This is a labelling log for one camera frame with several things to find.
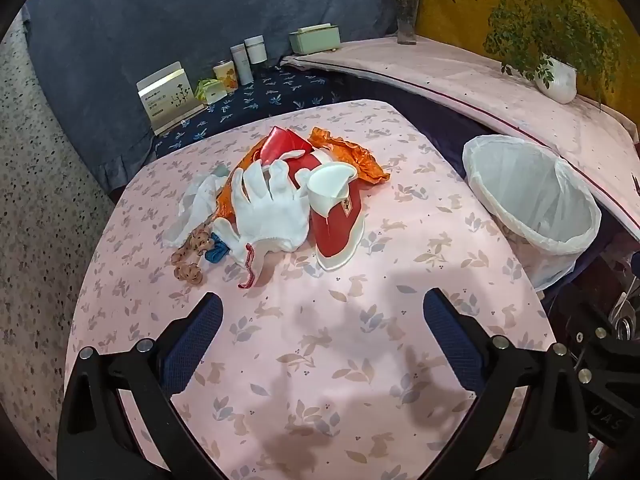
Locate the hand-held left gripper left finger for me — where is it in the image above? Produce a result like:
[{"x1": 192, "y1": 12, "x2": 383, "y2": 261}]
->
[{"x1": 56, "y1": 292, "x2": 224, "y2": 480}]

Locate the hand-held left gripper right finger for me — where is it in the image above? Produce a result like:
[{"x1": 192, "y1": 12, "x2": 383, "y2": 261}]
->
[{"x1": 422, "y1": 287, "x2": 591, "y2": 480}]

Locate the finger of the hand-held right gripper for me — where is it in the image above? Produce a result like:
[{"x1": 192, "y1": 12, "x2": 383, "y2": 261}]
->
[{"x1": 570, "y1": 327, "x2": 640, "y2": 411}]

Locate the white waffle cloth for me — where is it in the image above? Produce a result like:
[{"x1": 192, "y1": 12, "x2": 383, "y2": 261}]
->
[{"x1": 162, "y1": 172, "x2": 236, "y2": 249}]

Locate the small blue scrap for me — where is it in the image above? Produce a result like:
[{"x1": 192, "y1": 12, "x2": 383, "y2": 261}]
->
[{"x1": 204, "y1": 234, "x2": 230, "y2": 264}]

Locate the pink rabbit-print tablecloth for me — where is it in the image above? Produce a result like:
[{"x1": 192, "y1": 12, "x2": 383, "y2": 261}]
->
[{"x1": 64, "y1": 99, "x2": 558, "y2": 480}]

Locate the white knit glove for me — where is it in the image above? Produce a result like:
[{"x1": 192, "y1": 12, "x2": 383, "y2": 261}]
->
[{"x1": 231, "y1": 161, "x2": 312, "y2": 253}]

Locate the dark purple cloth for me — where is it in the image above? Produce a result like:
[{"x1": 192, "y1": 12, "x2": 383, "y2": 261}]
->
[{"x1": 340, "y1": 72, "x2": 616, "y2": 261}]

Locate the white printed carton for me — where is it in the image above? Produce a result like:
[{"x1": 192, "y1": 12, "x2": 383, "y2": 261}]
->
[{"x1": 136, "y1": 61, "x2": 206, "y2": 133}]

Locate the green packet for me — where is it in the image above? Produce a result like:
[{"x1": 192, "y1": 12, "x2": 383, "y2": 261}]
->
[{"x1": 195, "y1": 77, "x2": 226, "y2": 106}]

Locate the dark blue floral cloth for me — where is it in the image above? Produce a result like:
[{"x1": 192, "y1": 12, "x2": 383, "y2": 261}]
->
[{"x1": 152, "y1": 65, "x2": 351, "y2": 161}]

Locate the pale pink ledge cloth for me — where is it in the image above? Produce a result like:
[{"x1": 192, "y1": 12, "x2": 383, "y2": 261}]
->
[{"x1": 280, "y1": 36, "x2": 640, "y2": 241}]

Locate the yellow floral can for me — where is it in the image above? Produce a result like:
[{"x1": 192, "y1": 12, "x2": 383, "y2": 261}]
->
[{"x1": 213, "y1": 60, "x2": 238, "y2": 93}]

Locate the green plant in white pot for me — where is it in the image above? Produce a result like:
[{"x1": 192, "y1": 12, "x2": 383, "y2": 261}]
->
[{"x1": 450, "y1": 0, "x2": 623, "y2": 106}]

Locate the tall white canister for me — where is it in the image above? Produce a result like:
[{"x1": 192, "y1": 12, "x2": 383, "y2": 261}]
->
[{"x1": 230, "y1": 44, "x2": 254, "y2": 86}]

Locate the short white canister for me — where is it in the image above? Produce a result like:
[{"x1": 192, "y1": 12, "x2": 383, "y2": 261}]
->
[{"x1": 244, "y1": 35, "x2": 267, "y2": 65}]

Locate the glass vase with pink flowers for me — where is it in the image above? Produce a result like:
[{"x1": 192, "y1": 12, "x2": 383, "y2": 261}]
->
[{"x1": 375, "y1": 0, "x2": 428, "y2": 46}]

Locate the yellow backdrop cloth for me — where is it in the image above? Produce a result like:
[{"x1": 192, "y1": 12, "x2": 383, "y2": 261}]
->
[{"x1": 417, "y1": 0, "x2": 631, "y2": 111}]

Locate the pale green box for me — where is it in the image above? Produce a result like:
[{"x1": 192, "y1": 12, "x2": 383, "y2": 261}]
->
[{"x1": 289, "y1": 22, "x2": 342, "y2": 56}]

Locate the blue backdrop cloth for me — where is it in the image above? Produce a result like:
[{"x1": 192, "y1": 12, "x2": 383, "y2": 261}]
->
[{"x1": 22, "y1": 0, "x2": 421, "y2": 193}]

